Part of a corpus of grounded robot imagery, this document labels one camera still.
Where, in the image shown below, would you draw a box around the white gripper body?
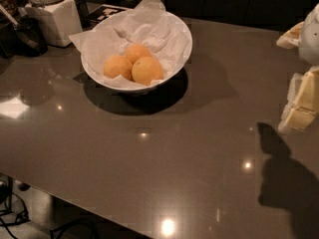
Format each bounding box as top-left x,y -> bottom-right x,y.
298,4 -> 319,66

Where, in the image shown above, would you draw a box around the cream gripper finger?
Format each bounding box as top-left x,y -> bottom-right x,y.
278,67 -> 319,134
276,22 -> 303,49

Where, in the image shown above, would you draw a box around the orange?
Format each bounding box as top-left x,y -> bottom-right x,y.
132,57 -> 163,86
104,55 -> 133,80
125,44 -> 152,64

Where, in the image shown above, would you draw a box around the white ceramic bowl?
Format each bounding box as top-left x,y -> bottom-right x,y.
80,9 -> 193,94

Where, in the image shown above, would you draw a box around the white crumpled paper liner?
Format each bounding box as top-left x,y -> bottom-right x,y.
68,0 -> 191,90

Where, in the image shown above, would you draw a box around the black white marker card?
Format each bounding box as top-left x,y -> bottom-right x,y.
88,4 -> 128,24

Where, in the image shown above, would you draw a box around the white square ceramic jar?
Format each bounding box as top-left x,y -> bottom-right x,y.
25,0 -> 82,47

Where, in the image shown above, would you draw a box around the black floor cable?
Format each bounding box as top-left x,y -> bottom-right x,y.
0,176 -> 101,239

